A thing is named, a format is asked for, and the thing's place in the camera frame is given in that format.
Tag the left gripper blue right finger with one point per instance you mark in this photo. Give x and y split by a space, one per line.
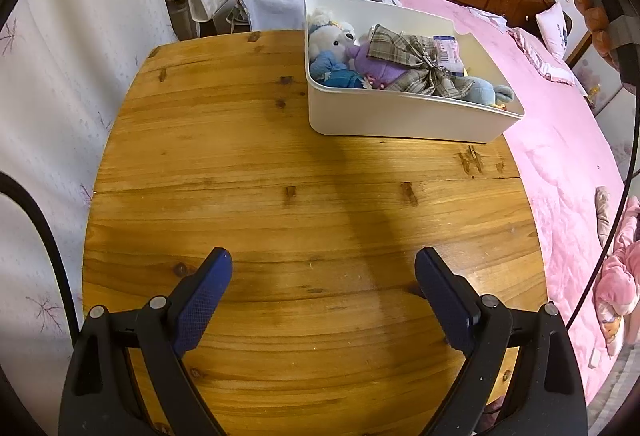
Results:
450 297

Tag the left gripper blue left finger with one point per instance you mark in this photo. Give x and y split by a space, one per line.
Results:
196 298

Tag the plaid fabric bow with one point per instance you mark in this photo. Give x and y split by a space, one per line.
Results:
416 56

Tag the purple plush toy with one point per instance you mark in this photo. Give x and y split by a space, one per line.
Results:
378 73

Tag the blue green cloth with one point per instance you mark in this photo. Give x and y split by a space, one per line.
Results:
326 70

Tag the person's right hand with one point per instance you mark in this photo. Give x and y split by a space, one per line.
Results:
597 24

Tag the white pink pillow upright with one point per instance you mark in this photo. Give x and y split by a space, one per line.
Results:
553 31

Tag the pink flat pillow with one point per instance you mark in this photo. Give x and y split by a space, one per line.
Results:
543 62

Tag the white small box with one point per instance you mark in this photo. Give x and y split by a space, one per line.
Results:
448 54

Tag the sliding wardrobe door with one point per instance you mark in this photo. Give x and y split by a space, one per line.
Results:
611 104

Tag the blue rainbow pony plush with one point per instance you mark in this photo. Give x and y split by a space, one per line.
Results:
484 93

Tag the pink clothing pile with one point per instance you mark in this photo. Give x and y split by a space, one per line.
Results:
617 292

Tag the white plastic tray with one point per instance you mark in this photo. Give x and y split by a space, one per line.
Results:
379 113

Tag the pink bed blanket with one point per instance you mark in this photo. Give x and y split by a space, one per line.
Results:
562 157

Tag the beige sock on bed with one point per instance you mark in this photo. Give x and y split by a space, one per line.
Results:
603 211

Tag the white curtain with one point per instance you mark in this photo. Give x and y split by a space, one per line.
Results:
66 67

